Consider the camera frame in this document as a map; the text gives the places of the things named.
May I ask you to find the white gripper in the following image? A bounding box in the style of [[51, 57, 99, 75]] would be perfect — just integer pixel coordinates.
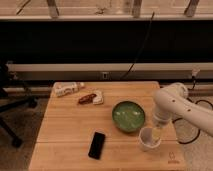
[[152, 113, 171, 141]]

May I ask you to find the white ceramic cup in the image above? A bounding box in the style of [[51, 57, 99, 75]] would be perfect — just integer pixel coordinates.
[[138, 127, 161, 151]]

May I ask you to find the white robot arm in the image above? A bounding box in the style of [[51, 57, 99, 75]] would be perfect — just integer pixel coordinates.
[[152, 83, 213, 137]]

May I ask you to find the green ceramic bowl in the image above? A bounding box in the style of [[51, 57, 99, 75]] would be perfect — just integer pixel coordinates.
[[112, 101, 146, 133]]

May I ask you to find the black smartphone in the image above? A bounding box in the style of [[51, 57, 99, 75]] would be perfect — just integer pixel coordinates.
[[88, 132, 105, 160]]

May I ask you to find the small white packet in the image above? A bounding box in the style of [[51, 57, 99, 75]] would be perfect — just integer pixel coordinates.
[[93, 90, 104, 105]]

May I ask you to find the red brown snack packet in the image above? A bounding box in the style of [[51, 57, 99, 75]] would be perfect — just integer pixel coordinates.
[[78, 93, 96, 104]]

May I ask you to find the black office chair base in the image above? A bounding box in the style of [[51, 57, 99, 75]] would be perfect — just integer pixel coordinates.
[[0, 62, 38, 149]]

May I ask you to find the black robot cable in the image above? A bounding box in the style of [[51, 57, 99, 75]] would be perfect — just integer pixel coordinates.
[[171, 75, 213, 145]]

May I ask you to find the black hanging cable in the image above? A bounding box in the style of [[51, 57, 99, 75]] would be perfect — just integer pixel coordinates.
[[119, 11, 156, 80]]

